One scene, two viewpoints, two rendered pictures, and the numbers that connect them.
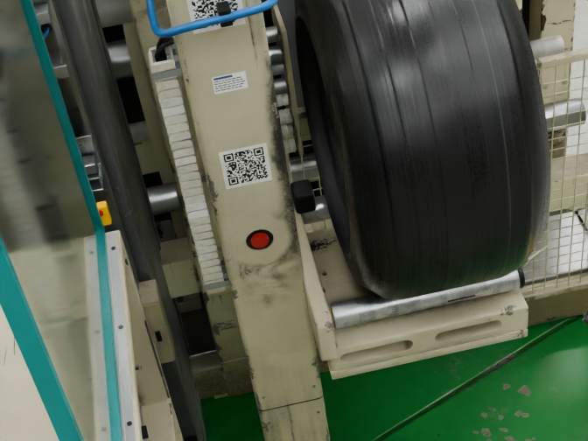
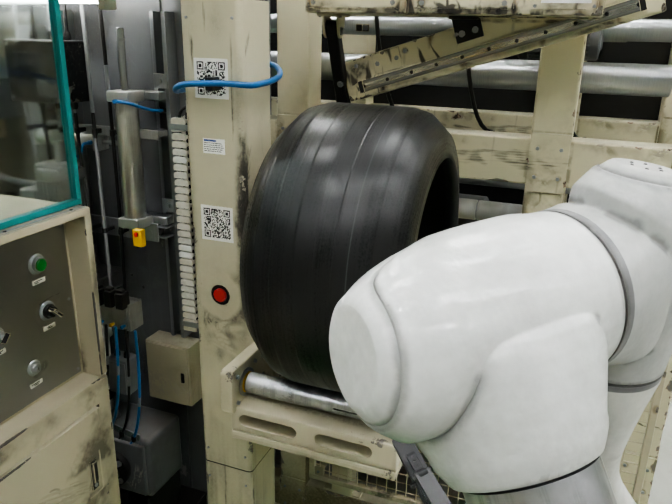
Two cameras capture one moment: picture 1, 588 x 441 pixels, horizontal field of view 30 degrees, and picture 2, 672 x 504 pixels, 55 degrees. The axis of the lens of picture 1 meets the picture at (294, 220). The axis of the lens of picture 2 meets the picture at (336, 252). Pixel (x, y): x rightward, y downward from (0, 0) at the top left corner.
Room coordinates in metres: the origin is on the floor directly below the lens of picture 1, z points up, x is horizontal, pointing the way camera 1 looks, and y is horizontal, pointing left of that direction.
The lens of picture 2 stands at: (0.30, -0.71, 1.60)
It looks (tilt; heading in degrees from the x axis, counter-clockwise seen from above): 19 degrees down; 26
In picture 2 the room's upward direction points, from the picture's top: 1 degrees clockwise
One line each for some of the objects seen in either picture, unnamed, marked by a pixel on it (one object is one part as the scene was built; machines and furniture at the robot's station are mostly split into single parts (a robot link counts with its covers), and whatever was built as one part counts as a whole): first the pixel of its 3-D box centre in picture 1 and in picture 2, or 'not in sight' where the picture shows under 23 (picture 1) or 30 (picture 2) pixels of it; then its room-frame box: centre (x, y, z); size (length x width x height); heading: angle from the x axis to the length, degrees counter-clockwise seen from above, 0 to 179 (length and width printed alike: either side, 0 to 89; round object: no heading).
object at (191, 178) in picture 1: (192, 178); (192, 227); (1.37, 0.15, 1.19); 0.05 x 0.04 x 0.48; 5
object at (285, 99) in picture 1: (240, 85); not in sight; (1.81, 0.06, 1.05); 0.20 x 0.15 x 0.30; 95
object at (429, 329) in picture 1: (423, 322); (318, 425); (1.31, -0.20, 0.84); 0.36 x 0.09 x 0.06; 95
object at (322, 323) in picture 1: (306, 263); (271, 351); (1.43, -0.01, 0.90); 0.40 x 0.03 x 0.10; 5
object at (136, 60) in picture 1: (169, 144); not in sight; (2.23, 0.28, 0.61); 0.33 x 0.06 x 0.86; 5
